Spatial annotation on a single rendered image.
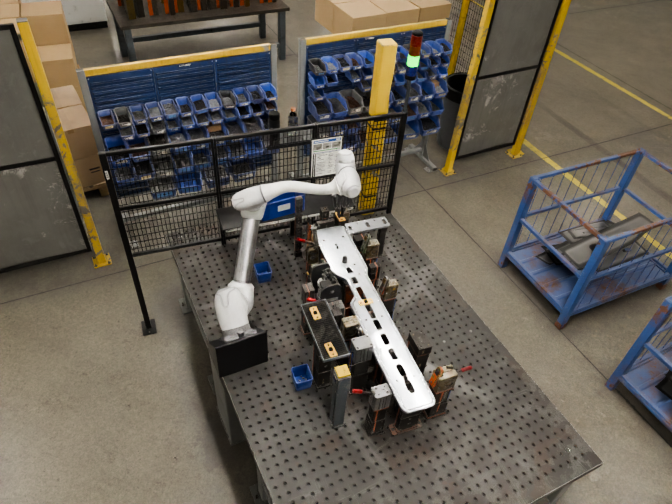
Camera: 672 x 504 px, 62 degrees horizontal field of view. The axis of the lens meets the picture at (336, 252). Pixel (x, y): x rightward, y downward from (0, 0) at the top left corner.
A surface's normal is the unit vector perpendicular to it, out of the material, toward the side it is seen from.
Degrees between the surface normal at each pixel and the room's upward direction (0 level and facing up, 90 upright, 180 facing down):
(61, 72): 90
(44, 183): 91
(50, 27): 90
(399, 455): 0
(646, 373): 0
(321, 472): 0
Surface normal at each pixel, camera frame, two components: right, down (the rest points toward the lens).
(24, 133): 0.44, 0.65
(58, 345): 0.06, -0.73
